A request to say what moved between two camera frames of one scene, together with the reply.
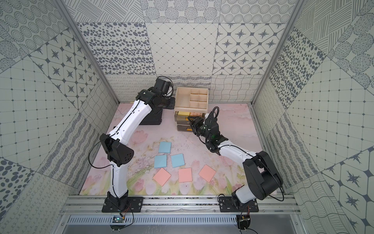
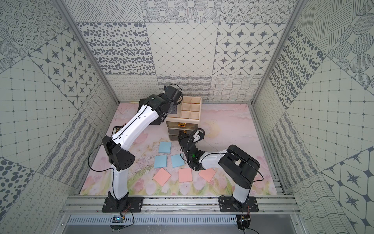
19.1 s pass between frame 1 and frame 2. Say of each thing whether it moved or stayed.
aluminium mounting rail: stayed
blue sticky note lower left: stayed
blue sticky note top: stayed
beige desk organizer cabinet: moved
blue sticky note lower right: stayed
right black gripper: moved
